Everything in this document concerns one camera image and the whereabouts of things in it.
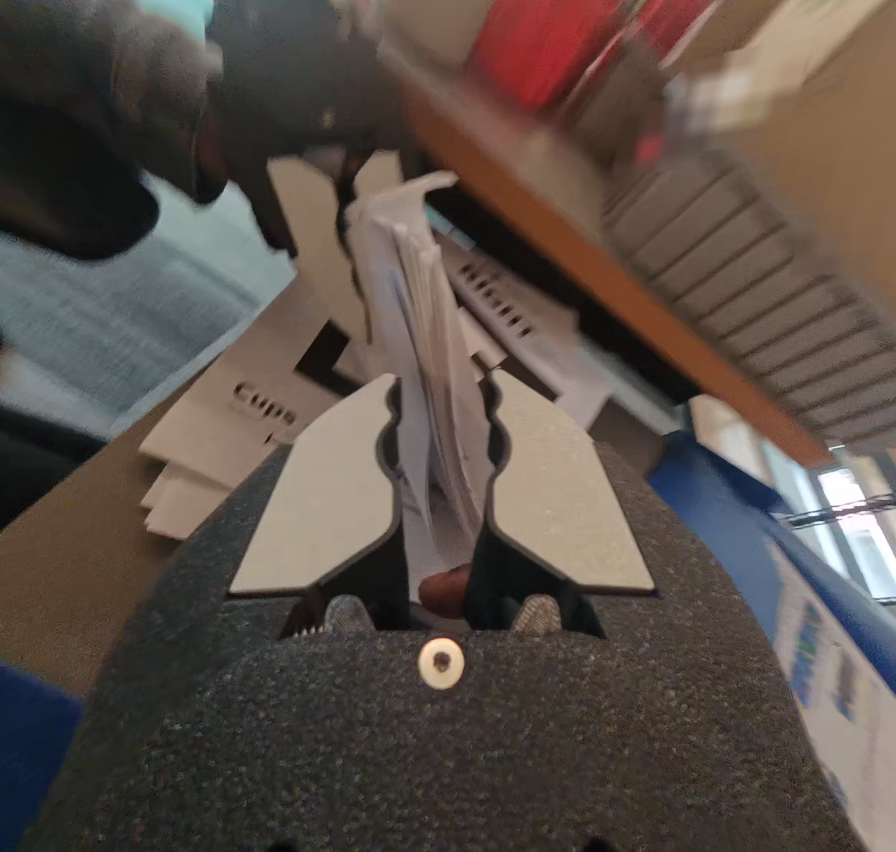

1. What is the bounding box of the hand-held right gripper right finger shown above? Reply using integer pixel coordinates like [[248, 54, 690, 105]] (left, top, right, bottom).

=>
[[482, 369, 657, 597]]

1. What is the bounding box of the white sheet with bold print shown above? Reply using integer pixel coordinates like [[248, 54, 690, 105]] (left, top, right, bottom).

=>
[[437, 236, 617, 433]]

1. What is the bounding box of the grey ribbed panel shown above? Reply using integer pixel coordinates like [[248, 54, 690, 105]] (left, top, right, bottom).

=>
[[601, 166, 896, 450]]

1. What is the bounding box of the wooden board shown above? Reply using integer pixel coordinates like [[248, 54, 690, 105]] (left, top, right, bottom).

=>
[[381, 47, 834, 468]]

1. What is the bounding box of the grey-brown desk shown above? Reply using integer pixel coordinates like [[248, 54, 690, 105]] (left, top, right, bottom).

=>
[[0, 281, 337, 699]]

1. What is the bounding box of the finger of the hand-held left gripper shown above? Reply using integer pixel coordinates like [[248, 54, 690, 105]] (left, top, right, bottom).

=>
[[352, 151, 407, 203], [268, 158, 365, 377]]

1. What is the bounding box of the stack of white papers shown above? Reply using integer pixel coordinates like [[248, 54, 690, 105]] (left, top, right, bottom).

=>
[[345, 172, 494, 587]]

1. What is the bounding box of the printed instruction sheet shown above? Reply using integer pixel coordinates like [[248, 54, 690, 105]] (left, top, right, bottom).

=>
[[763, 537, 896, 852]]

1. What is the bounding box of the red bag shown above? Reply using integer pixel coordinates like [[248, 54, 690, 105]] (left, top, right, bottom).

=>
[[468, 0, 715, 112]]

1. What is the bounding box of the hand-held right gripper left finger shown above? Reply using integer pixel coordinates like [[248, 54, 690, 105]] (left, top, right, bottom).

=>
[[230, 374, 406, 597]]

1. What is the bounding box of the blue folder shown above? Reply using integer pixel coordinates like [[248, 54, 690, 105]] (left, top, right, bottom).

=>
[[0, 662, 86, 852], [647, 432, 896, 852]]

